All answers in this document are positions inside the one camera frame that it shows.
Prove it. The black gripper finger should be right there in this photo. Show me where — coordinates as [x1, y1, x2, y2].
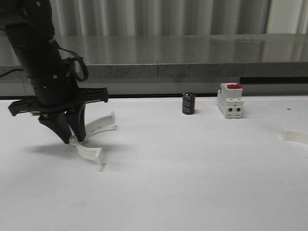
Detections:
[38, 113, 72, 144]
[65, 104, 86, 142]

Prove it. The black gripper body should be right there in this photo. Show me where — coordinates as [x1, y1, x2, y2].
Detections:
[8, 77, 108, 118]

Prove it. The white half clamp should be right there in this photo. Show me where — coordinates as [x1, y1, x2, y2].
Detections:
[69, 111, 116, 166]
[281, 127, 308, 145]

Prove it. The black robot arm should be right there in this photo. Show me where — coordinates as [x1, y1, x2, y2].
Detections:
[0, 0, 109, 143]

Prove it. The black cylindrical capacitor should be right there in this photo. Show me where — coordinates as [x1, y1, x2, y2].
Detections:
[182, 92, 195, 115]

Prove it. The grey stone ledge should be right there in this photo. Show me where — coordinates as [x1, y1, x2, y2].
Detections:
[0, 34, 308, 81]

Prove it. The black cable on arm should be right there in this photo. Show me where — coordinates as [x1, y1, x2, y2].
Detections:
[49, 38, 89, 82]

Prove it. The white circuit breaker red switch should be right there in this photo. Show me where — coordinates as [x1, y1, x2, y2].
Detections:
[217, 83, 244, 119]

